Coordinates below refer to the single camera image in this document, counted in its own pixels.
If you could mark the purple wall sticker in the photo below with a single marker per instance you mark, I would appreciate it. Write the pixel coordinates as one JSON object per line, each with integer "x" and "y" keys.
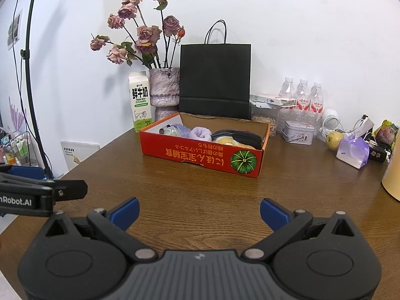
{"x": 17, "y": 115}

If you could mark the small black box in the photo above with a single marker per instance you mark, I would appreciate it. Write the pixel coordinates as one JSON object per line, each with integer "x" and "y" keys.
{"x": 377, "y": 154}

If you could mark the wall poster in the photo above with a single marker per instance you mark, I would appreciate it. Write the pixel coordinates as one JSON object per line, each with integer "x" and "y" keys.
{"x": 15, "y": 29}

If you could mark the clear plastic wrap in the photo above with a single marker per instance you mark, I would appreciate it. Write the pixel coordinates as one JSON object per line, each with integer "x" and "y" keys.
{"x": 168, "y": 130}

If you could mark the clear jar of seeds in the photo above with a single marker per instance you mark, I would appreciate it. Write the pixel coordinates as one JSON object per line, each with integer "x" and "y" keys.
{"x": 264, "y": 125}

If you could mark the white floral tin box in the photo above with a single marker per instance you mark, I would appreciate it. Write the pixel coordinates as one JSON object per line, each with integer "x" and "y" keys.
{"x": 298, "y": 134}

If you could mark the lavender scrunchie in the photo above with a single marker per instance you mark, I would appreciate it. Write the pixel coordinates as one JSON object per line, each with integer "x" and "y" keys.
{"x": 200, "y": 132}

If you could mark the yellow green apple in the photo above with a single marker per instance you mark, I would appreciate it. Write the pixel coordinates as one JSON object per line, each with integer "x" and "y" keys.
{"x": 334, "y": 140}

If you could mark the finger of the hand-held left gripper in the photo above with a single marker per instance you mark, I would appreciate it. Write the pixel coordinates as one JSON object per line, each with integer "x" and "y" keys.
{"x": 70, "y": 190}
{"x": 25, "y": 172}

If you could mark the beige cylinder container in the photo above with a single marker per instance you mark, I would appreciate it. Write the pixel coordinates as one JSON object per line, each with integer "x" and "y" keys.
{"x": 393, "y": 181}

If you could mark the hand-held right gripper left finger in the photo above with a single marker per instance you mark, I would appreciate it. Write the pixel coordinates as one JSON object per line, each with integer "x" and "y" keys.
{"x": 125, "y": 212}

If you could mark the white green milk carton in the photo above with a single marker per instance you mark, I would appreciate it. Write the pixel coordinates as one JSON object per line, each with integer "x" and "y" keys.
{"x": 140, "y": 100}

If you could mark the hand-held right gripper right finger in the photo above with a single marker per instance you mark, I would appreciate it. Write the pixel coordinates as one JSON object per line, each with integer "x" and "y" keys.
{"x": 275, "y": 214}

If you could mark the purple tissue packet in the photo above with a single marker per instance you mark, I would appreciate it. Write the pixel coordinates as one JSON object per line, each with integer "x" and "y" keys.
{"x": 351, "y": 153}

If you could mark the white and pink carton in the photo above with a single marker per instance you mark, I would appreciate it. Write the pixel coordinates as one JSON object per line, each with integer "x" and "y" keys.
{"x": 265, "y": 98}

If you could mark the colourful snack bag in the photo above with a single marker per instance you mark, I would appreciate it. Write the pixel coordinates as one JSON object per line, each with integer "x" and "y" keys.
{"x": 389, "y": 131}

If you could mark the purple speckled vase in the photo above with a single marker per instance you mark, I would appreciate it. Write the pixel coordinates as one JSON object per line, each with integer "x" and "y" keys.
{"x": 162, "y": 84}

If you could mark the cardboard box with red print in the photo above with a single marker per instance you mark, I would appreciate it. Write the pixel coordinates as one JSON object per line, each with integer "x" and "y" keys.
{"x": 193, "y": 159}

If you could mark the black paper bag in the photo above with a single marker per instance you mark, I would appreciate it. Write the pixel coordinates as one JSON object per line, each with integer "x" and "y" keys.
{"x": 215, "y": 81}

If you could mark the dried rose bouquet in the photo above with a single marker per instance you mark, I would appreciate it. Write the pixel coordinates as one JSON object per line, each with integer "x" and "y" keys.
{"x": 147, "y": 34}

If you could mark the white printed card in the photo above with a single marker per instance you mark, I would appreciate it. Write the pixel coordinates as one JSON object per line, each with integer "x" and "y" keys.
{"x": 78, "y": 150}

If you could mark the black tripod stand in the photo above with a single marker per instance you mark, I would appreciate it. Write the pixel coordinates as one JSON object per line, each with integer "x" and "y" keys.
{"x": 25, "y": 54}

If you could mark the yellow plush item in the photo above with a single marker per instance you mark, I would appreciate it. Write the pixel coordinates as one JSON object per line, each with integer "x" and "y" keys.
{"x": 228, "y": 141}

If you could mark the small white fan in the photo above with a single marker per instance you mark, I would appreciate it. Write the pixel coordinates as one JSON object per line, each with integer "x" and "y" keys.
{"x": 331, "y": 122}

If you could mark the black zip pouch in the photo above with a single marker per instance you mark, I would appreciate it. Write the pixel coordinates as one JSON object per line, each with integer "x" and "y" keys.
{"x": 250, "y": 140}

